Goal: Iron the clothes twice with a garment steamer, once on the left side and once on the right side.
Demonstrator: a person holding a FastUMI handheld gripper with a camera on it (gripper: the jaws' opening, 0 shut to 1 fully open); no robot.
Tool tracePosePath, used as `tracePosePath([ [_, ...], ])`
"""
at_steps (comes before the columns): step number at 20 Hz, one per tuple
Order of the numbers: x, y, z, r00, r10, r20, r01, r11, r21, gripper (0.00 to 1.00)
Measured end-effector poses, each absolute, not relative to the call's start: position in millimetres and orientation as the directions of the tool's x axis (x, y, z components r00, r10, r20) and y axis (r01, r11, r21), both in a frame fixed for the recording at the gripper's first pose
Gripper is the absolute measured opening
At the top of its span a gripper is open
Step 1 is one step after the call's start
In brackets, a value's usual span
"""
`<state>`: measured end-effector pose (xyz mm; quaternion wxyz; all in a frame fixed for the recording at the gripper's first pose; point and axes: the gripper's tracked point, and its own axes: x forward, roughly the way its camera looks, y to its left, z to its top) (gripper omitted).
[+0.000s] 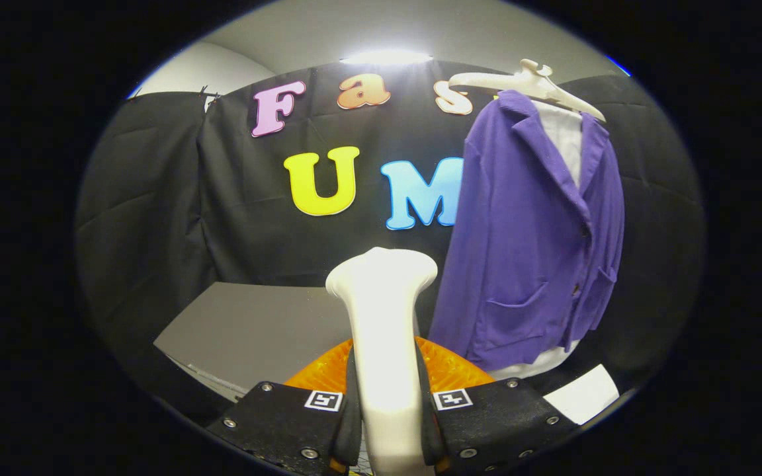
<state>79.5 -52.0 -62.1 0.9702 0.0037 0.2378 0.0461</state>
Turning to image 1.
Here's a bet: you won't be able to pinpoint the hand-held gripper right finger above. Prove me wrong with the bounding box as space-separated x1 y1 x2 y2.
414 336 580 476

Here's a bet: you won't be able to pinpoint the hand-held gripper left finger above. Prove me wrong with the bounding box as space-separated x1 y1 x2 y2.
206 337 364 476

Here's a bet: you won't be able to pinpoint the white garment steamer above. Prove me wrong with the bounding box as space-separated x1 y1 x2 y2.
325 247 439 476

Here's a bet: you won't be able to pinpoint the purple jacket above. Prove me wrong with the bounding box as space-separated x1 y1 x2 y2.
427 89 626 372

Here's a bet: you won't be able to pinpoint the white shirt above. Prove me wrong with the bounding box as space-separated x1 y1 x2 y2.
487 99 584 381

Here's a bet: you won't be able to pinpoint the white clothes hanger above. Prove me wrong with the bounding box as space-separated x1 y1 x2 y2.
448 59 607 123

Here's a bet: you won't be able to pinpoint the grey cabinet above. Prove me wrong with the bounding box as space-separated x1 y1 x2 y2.
153 282 355 404

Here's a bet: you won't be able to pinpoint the white paper sheet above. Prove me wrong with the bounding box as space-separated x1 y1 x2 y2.
543 364 620 425

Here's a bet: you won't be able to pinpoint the black backdrop cloth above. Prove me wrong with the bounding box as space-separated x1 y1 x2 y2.
75 59 706 424

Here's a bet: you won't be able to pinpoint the ceiling light panel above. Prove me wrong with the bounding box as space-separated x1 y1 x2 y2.
340 50 433 66

